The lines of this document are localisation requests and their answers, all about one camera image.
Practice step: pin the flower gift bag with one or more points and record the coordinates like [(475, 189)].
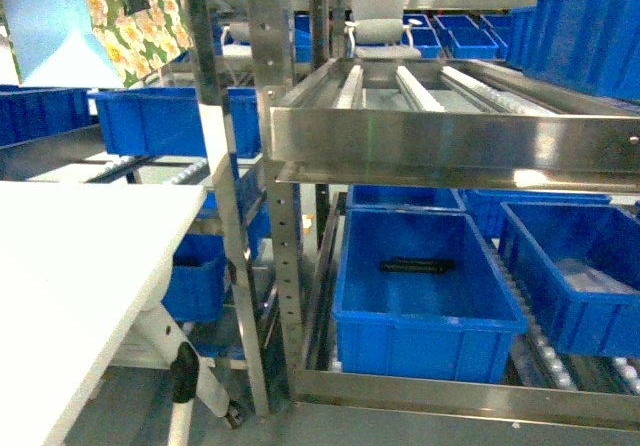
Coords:
[(93, 43)]

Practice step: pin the steel rack upright post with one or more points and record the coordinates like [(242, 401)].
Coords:
[(272, 43)]

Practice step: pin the white table leg frame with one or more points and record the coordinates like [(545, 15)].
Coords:
[(192, 378)]

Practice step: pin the blue crate lower right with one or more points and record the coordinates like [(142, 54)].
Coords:
[(578, 266)]

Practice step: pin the black object in crate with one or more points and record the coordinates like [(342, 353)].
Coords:
[(417, 265)]

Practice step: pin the steel rack front rail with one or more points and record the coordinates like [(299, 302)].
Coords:
[(460, 150)]

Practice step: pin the small blue bin under table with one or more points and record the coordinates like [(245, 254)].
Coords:
[(196, 289)]

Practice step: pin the grey office chair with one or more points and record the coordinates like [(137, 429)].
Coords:
[(377, 31)]

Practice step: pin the blue crate behind table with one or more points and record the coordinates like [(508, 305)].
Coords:
[(164, 121)]

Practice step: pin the blue crate with black object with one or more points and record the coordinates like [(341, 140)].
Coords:
[(456, 326)]

